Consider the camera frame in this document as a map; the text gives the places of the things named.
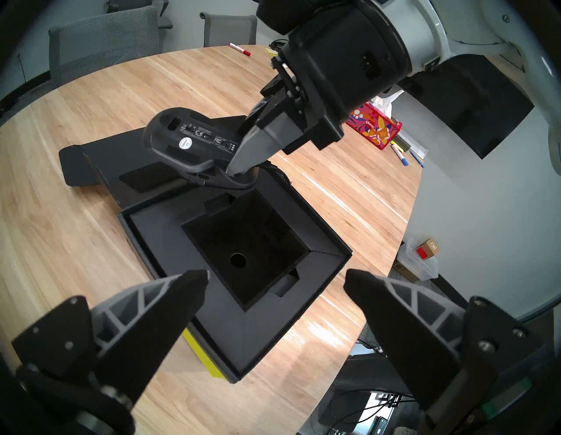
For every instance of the black cardboard box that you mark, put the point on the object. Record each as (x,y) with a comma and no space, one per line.
(263,329)

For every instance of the red capped whiteboard marker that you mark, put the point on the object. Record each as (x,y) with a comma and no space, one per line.
(239,49)

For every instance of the grey office chair with armrests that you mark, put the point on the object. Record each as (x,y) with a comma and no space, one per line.
(140,8)

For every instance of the small brown cardboard box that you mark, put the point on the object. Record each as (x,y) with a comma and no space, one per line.
(428,249)

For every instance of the large black wall screen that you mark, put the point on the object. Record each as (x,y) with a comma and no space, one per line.
(473,101)

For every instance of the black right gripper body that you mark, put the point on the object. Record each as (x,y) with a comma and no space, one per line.
(350,61)

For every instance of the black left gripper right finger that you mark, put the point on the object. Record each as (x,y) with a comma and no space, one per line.
(416,333)

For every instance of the clear plastic storage bin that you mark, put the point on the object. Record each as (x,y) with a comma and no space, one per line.
(423,268)

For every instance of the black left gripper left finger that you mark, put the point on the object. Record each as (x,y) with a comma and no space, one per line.
(144,324)

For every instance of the black flat eraser block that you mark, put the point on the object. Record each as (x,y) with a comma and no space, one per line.
(403,141)

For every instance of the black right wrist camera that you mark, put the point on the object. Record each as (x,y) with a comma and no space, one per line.
(298,13)

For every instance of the colourful floral tissue box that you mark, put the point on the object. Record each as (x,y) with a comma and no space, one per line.
(372,125)

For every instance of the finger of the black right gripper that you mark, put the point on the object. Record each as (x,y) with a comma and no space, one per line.
(260,114)
(263,144)

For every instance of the blue capped white marker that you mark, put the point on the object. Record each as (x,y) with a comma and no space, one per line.
(399,154)

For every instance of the lime green sticky note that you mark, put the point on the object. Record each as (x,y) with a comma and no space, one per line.
(201,356)

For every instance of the grey ribbed mesh chair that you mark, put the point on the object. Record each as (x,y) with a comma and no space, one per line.
(105,46)

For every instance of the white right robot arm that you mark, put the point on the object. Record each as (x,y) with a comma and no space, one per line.
(460,26)

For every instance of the white paper sheet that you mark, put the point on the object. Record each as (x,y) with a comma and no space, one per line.
(420,151)

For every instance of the flat brown cardboard box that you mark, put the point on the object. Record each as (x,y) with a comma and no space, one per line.
(402,272)

